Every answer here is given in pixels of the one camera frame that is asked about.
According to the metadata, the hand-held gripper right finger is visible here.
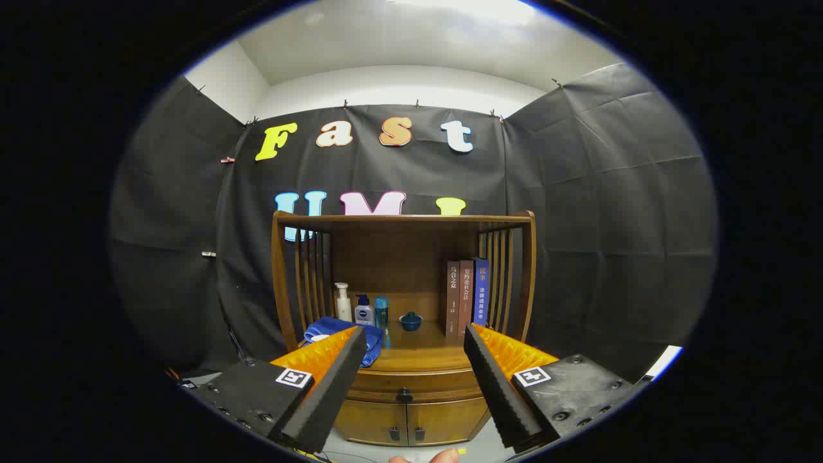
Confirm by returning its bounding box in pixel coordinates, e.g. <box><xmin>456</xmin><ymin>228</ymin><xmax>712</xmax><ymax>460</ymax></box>
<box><xmin>463</xmin><ymin>323</ymin><xmax>644</xmax><ymax>451</ymax></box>

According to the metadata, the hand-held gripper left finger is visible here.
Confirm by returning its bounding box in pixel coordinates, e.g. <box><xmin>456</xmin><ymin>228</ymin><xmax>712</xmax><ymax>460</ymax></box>
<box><xmin>190</xmin><ymin>325</ymin><xmax>368</xmax><ymax>455</ymax></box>

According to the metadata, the wooden drawer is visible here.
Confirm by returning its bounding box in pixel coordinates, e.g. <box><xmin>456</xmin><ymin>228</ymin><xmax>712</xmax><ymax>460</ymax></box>
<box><xmin>349</xmin><ymin>368</ymin><xmax>491</xmax><ymax>405</ymax></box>

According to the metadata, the wooden cabinet door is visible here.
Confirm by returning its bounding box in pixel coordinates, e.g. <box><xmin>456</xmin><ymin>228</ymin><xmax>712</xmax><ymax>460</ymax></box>
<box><xmin>334</xmin><ymin>399</ymin><xmax>409</xmax><ymax>446</ymax></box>
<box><xmin>407</xmin><ymin>397</ymin><xmax>491</xmax><ymax>447</ymax></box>

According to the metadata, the wooden countertop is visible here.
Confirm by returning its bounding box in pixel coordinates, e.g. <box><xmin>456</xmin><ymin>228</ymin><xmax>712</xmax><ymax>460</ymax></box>
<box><xmin>301</xmin><ymin>320</ymin><xmax>516</xmax><ymax>373</ymax></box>

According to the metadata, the wooden cabinet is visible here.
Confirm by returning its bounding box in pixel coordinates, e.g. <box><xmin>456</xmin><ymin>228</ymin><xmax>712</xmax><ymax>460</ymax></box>
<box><xmin>271</xmin><ymin>210</ymin><xmax>537</xmax><ymax>448</ymax></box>

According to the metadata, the folded blue towel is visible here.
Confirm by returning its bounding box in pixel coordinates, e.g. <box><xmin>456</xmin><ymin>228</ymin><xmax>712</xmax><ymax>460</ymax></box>
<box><xmin>303</xmin><ymin>316</ymin><xmax>384</xmax><ymax>368</ymax></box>

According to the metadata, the white pump bottle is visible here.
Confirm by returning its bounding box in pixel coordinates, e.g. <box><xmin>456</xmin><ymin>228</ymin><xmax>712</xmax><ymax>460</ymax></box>
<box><xmin>334</xmin><ymin>282</ymin><xmax>353</xmax><ymax>323</ymax></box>

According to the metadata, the blue book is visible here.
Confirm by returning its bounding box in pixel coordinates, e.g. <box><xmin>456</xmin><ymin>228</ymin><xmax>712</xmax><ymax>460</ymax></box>
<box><xmin>473</xmin><ymin>258</ymin><xmax>490</xmax><ymax>326</ymax></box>

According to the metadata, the reddish brown book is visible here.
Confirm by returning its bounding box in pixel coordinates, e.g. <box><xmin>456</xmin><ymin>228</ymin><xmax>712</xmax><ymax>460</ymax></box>
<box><xmin>459</xmin><ymin>259</ymin><xmax>476</xmax><ymax>336</ymax></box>

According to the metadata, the dark brown book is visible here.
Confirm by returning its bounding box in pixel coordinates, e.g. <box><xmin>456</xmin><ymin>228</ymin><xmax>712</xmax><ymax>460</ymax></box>
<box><xmin>446</xmin><ymin>260</ymin><xmax>462</xmax><ymax>338</ymax></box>

